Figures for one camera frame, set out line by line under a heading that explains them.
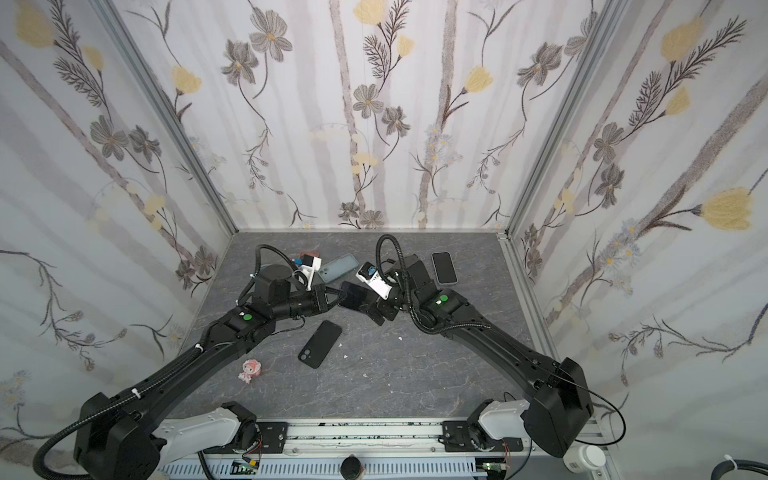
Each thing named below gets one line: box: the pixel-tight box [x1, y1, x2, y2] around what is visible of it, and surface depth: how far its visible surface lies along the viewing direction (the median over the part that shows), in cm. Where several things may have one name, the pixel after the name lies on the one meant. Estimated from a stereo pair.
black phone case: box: [298, 320, 343, 369], surface depth 93 cm
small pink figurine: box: [238, 359, 262, 384], surface depth 84 cm
